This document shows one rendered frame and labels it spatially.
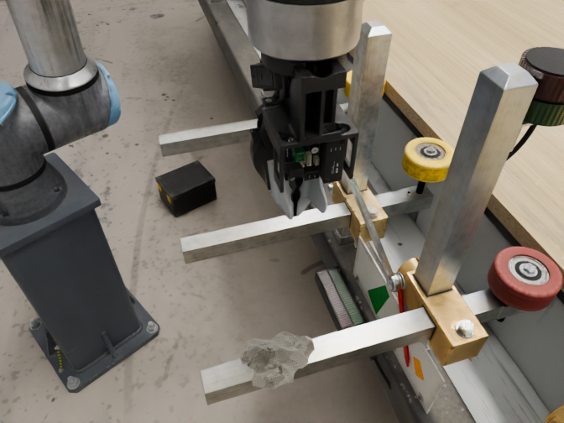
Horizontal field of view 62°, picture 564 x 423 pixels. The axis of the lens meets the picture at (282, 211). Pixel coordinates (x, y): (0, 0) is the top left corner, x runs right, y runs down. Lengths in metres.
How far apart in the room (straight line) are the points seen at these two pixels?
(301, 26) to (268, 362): 0.37
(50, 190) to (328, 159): 0.88
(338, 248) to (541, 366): 0.38
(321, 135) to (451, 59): 0.73
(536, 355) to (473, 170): 0.46
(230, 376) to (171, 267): 1.26
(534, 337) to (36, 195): 1.03
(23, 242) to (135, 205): 0.94
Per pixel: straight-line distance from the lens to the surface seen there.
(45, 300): 1.34
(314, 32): 0.36
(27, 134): 1.12
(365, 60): 0.67
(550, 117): 0.49
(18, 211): 1.19
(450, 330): 0.61
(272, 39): 0.36
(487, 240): 0.88
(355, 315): 0.80
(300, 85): 0.37
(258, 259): 1.77
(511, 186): 0.78
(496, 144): 0.48
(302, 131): 0.39
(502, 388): 0.90
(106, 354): 1.62
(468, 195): 0.51
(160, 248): 1.86
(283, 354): 0.55
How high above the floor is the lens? 1.37
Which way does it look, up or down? 45 degrees down
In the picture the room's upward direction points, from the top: straight up
